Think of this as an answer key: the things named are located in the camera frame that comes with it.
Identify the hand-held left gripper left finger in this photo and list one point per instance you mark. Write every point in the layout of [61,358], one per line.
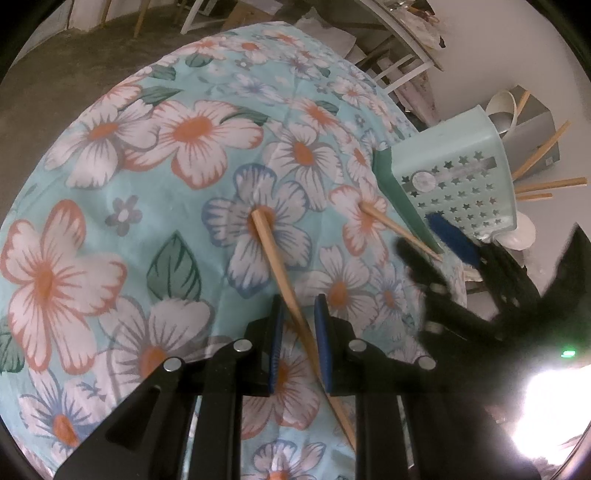
[276,346]

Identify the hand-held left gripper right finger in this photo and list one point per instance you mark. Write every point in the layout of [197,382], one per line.
[322,346]

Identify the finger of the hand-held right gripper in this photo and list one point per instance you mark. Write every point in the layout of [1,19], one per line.
[452,237]
[425,272]

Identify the white ceramic spoon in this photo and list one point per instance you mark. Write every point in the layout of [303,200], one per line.
[519,233]
[501,104]

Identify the mint green utensil basket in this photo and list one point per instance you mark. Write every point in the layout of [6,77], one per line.
[471,138]

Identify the metal spoon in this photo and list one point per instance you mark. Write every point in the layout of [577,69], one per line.
[501,122]

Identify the dark green drip tray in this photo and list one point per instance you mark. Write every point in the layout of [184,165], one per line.
[392,184]

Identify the bright window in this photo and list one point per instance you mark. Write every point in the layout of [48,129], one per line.
[545,406]

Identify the grey refrigerator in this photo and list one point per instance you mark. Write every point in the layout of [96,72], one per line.
[538,129]

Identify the floral tablecloth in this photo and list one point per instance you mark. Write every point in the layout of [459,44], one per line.
[138,184]

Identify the white metal table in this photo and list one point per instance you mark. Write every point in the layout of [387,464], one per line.
[401,30]

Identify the heap of dark clutter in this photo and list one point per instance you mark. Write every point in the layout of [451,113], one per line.
[429,23]

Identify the white sacks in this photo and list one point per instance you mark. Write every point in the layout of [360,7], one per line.
[332,37]

